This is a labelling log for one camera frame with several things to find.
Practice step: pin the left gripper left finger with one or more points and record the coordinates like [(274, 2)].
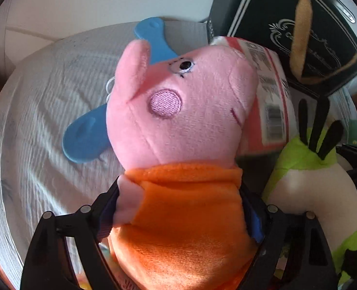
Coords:
[(48, 263)]

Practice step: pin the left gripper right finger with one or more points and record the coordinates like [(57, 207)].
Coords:
[(292, 253)]

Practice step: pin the pink white tissue pack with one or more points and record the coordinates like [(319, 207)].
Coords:
[(271, 122)]

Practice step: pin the orange dress pig plush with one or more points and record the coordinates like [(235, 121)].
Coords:
[(179, 221)]

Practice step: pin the green bird plush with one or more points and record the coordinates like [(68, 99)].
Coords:
[(307, 177)]

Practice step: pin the blue plastic boomerang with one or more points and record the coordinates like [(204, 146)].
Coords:
[(99, 129)]

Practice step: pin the black gift box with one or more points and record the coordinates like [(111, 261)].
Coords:
[(331, 56)]

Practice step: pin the striped white table cloth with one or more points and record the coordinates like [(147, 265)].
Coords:
[(45, 93)]

